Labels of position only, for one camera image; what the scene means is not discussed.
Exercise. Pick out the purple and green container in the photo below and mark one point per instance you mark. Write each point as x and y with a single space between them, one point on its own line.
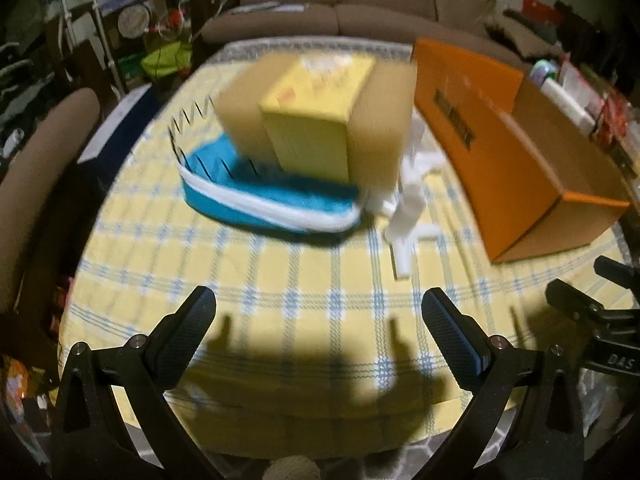
544 72

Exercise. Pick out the green bag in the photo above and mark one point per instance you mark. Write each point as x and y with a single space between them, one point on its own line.
167 60

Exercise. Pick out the blue mesh bag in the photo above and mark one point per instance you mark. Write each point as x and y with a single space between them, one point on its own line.
280 207

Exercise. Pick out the round white plate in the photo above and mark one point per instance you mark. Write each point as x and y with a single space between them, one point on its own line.
135 20

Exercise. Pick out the papers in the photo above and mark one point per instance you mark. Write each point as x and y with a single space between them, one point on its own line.
265 7

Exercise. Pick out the red box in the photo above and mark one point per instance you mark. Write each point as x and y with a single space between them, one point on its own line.
542 9

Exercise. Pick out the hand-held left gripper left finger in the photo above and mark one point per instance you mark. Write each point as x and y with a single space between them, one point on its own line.
182 332

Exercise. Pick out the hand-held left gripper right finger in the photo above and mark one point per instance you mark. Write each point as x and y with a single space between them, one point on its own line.
452 332

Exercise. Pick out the brown chair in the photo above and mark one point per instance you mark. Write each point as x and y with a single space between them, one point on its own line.
45 170

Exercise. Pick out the dark blue box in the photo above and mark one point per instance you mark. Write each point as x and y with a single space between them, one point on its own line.
117 132

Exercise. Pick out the orange cardboard box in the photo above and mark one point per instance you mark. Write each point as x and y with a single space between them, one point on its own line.
505 160

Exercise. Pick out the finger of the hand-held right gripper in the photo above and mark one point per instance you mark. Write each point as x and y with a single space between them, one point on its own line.
585 312
617 274

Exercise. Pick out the white pipe rack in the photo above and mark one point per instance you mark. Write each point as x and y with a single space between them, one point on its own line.
97 25

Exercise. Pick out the white box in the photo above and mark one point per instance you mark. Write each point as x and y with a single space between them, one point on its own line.
567 105

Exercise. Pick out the brown sofa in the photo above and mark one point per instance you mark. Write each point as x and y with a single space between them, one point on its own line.
380 20

